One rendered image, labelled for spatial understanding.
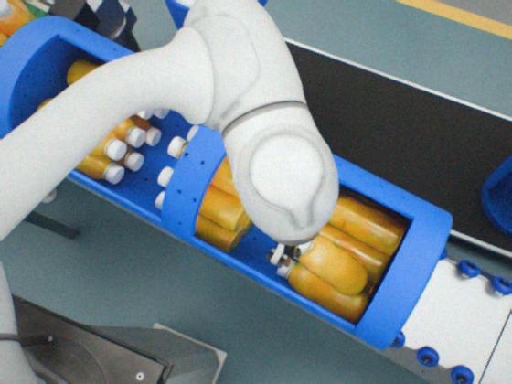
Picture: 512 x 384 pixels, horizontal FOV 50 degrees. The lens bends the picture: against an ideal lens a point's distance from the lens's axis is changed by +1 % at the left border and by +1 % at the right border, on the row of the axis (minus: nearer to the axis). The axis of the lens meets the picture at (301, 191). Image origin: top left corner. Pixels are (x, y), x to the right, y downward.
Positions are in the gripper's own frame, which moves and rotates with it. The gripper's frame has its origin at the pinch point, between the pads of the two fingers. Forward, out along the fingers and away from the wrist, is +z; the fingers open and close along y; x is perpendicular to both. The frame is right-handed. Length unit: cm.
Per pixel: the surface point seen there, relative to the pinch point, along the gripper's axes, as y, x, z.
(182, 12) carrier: 37, 52, 25
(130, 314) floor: -40, 55, 124
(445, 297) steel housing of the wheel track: 7.8, -30.7, 31.5
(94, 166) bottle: -4.8, 45.2, 16.6
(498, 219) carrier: 54, -49, 109
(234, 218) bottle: -1.0, 13.5, 10.9
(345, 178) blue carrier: 13.5, -1.8, 3.5
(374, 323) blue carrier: -5.8, -17.5, 6.0
